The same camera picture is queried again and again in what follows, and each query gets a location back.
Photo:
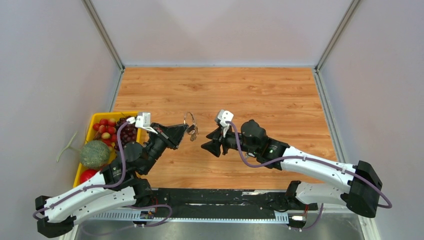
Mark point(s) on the metal keyring with keys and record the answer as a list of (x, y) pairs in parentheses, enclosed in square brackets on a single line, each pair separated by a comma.
[(192, 130)]

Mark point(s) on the red tomato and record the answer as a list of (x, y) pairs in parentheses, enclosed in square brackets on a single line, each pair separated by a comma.
[(87, 175)]

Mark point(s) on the green plant stem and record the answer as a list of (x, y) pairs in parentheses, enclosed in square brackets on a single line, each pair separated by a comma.
[(68, 147)]

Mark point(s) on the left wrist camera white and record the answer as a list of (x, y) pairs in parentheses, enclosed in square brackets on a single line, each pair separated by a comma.
[(142, 121)]

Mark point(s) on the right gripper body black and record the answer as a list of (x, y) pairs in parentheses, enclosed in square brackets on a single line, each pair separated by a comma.
[(229, 142)]

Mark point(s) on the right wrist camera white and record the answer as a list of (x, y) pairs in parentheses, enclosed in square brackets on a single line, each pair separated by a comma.
[(222, 118)]

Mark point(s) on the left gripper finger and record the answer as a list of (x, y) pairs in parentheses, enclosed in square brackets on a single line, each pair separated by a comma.
[(175, 128), (175, 139)]

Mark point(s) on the yellow plastic tray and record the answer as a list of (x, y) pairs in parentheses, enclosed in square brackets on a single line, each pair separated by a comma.
[(95, 119)]

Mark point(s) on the green netted melon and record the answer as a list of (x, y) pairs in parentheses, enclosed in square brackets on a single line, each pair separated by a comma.
[(94, 154)]

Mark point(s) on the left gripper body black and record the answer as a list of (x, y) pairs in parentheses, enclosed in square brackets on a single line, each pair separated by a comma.
[(156, 147)]

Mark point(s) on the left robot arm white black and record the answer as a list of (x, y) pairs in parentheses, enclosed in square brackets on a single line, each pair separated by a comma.
[(116, 185)]

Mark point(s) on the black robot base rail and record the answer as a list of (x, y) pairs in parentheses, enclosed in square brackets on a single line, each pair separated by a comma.
[(201, 205)]

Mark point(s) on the small red fruits pile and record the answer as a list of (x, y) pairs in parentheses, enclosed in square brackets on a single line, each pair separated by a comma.
[(105, 130)]

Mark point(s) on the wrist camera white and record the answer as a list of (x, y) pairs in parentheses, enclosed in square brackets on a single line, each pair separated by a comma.
[(142, 121), (222, 118)]

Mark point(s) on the dark purple grape bunch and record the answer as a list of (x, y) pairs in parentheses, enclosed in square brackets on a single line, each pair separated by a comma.
[(128, 133)]

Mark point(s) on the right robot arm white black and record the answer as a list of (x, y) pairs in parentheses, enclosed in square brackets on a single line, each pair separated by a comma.
[(355, 186)]

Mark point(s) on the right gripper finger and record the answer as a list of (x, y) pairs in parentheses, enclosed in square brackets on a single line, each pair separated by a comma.
[(212, 146), (215, 135)]

